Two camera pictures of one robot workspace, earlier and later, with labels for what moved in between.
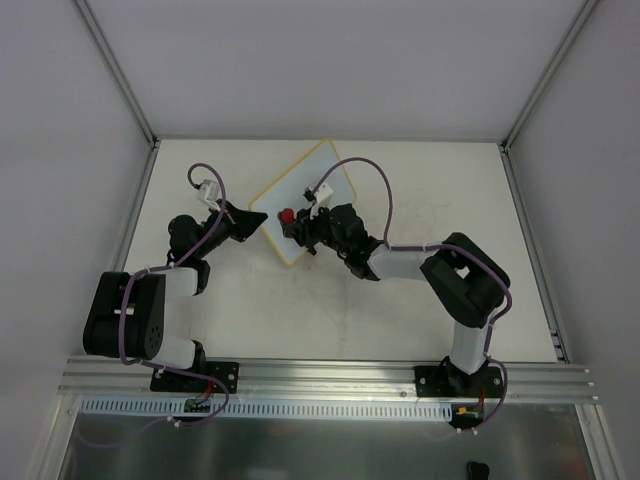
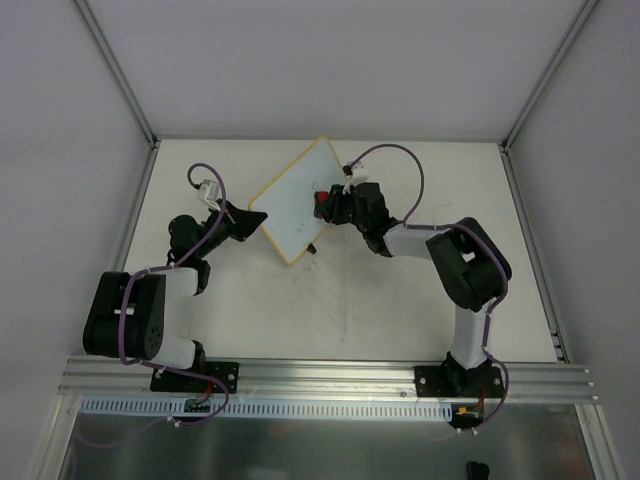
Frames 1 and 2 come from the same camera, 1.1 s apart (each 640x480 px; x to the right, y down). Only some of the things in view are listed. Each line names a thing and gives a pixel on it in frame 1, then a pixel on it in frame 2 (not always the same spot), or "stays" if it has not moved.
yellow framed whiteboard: x=289 y=192 stays
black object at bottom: x=477 y=471 stays
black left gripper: x=230 y=220 stays
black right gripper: x=305 y=228 to x=342 y=204
